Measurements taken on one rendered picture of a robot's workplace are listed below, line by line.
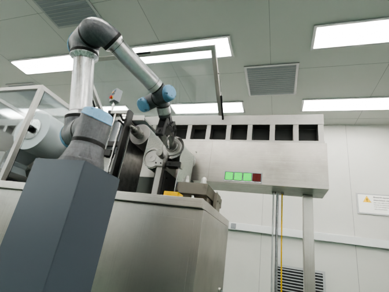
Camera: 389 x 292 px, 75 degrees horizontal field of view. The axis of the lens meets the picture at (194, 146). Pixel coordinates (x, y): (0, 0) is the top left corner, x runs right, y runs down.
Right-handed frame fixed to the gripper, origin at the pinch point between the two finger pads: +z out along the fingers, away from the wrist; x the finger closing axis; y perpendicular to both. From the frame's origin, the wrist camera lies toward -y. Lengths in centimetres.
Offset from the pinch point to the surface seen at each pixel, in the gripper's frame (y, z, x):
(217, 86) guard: 55, -21, -19
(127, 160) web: 0.7, 10.7, 31.6
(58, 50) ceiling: 160, -52, 211
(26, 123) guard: -6, -18, 96
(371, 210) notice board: 193, 187, -182
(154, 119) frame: 54, 3, 35
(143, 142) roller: 6.8, 0.9, 20.7
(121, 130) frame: 2.6, -9.7, 31.0
